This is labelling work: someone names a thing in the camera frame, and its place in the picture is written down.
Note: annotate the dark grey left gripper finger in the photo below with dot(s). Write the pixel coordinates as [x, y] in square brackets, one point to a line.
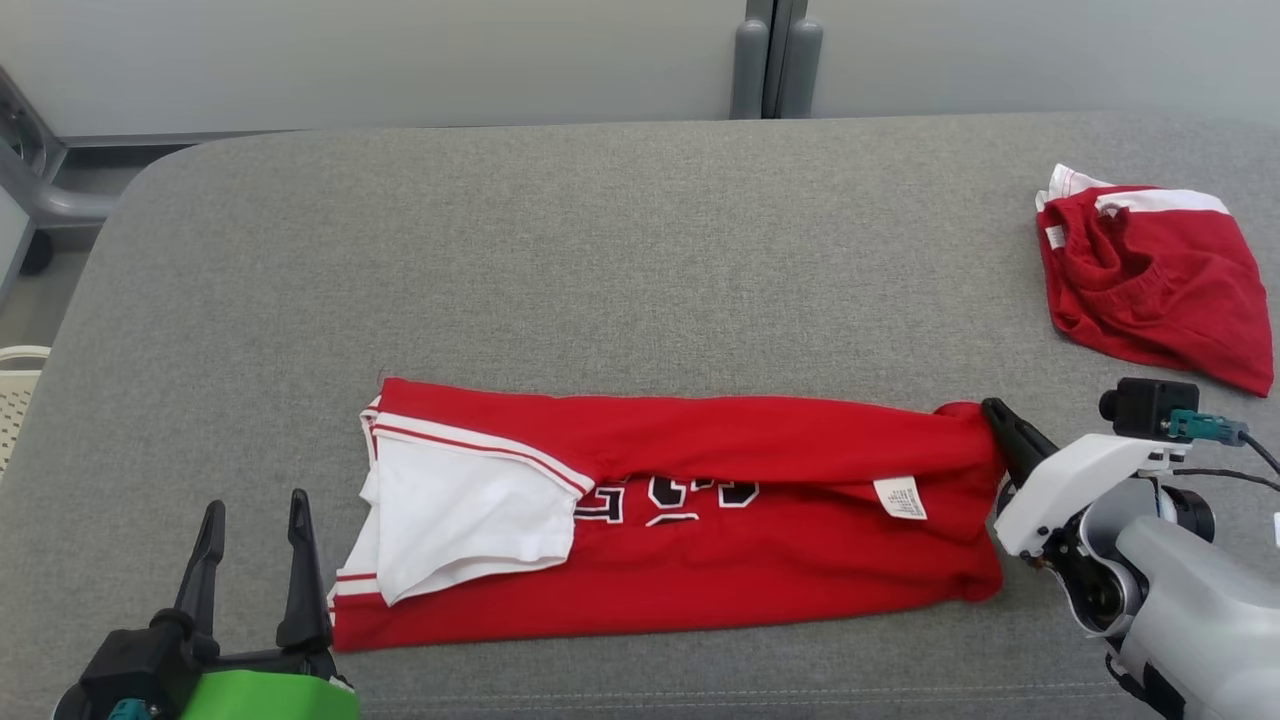
[203, 580]
[303, 590]

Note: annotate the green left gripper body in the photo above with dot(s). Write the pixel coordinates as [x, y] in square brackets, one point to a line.
[270, 695]

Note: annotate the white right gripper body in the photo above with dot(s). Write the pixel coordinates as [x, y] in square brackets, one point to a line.
[1070, 480]

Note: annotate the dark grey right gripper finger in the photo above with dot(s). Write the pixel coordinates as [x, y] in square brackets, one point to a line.
[1020, 445]

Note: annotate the red shorts with white trim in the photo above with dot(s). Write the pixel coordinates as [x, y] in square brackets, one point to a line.
[1170, 290]

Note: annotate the red jersey with number print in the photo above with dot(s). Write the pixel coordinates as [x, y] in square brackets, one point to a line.
[750, 560]

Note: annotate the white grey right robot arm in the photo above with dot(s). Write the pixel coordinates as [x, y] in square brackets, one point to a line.
[1200, 600]

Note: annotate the white plastic laundry basket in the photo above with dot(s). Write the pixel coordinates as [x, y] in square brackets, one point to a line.
[18, 400]

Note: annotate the grey fabric sofa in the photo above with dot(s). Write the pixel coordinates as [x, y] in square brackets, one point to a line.
[600, 250]

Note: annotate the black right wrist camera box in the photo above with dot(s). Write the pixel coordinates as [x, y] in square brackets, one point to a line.
[1150, 405]

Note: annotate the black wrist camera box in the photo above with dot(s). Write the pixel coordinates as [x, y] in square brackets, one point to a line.
[130, 665]
[1150, 405]

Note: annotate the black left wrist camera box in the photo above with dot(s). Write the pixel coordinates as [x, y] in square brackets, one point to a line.
[130, 665]

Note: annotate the grey metal frame leg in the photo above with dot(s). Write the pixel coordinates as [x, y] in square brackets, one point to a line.
[60, 205]

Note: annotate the grey double partition post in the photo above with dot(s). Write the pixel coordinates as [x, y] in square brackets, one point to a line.
[750, 70]

